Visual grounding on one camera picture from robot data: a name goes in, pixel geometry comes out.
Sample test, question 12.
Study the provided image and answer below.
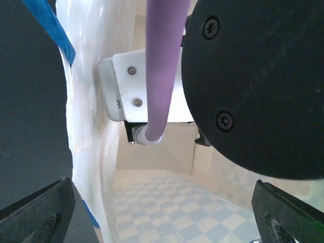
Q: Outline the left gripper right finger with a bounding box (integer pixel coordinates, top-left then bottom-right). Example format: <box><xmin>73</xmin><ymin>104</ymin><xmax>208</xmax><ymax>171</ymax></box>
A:
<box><xmin>252</xmin><ymin>180</ymin><xmax>323</xmax><ymax>243</ymax></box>

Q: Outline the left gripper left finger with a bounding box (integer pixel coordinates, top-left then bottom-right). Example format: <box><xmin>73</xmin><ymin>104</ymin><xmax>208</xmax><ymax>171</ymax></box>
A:
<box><xmin>1</xmin><ymin>178</ymin><xmax>75</xmax><ymax>242</ymax></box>

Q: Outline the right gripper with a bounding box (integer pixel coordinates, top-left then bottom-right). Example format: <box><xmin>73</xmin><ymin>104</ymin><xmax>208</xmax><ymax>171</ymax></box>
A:
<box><xmin>182</xmin><ymin>1</ymin><xmax>323</xmax><ymax>180</ymax></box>

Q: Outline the blue checkered paper bag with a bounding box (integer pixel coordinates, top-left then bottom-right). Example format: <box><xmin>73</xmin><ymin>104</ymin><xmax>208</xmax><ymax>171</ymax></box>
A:
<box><xmin>25</xmin><ymin>1</ymin><xmax>323</xmax><ymax>242</ymax></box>

